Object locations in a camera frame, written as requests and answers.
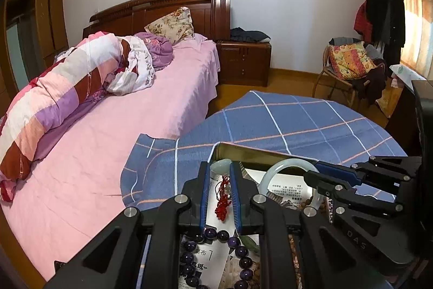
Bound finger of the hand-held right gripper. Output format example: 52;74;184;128
316;155;422;190
304;170;416;266

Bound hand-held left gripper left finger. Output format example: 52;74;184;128
44;161;212;289

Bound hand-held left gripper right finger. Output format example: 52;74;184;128
229;161;342;289

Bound wooden bead necklace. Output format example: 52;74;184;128
301;196;325;212

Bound jade pendant with red tassel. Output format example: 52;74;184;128
210;158;234;220

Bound purple bead bracelet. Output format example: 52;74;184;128
179;227;254;289

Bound pale jade bangle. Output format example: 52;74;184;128
259;160;322;212

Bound pink tin box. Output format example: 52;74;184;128
178;142;396;289

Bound open jewelry box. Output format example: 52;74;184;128
179;170;319;289

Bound dark wooden cabinet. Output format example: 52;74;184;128
386;86;423;157

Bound white patterned board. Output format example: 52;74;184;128
389;64;425;81

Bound blue checked tablecloth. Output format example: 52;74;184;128
121;90;408;289

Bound dark garment on chair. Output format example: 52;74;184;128
353;66;387;105

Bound wicker chair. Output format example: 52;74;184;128
312;37;386;107

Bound bed with pink sheet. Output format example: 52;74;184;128
0;33;220;281

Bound colourful patterned cushion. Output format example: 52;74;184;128
328;42;376;80

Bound patterned yellow curtain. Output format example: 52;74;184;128
367;0;433;80

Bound hanging black coat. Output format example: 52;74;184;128
365;0;406;68

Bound hanging red garment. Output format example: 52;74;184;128
354;1;369;35

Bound wooden nightstand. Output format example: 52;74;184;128
216;40;272;87

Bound white floral cloth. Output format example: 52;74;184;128
106;36;156;96

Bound purple blanket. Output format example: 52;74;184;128
133;32;175;69

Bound dark folded clothes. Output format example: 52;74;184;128
230;27;271;43

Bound floral pillow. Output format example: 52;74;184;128
144;7;195;45

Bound pink patchwork quilt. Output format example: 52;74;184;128
0;32;131;202

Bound wooden headboard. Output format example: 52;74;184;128
83;0;231;41

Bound wooden wardrobe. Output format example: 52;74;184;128
0;0;68;107

